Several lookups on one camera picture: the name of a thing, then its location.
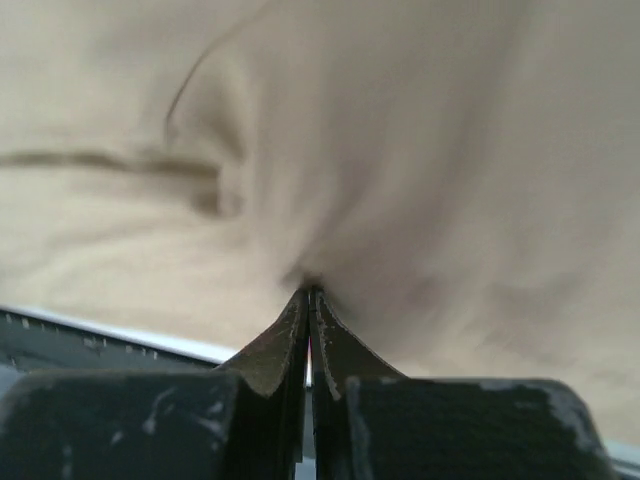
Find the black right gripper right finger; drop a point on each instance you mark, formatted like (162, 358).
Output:
(373, 422)

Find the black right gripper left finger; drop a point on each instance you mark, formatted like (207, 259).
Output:
(242, 419)

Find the beige t-shirt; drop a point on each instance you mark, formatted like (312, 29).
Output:
(462, 177)

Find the light blue cable duct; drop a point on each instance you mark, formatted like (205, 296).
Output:
(36, 340)

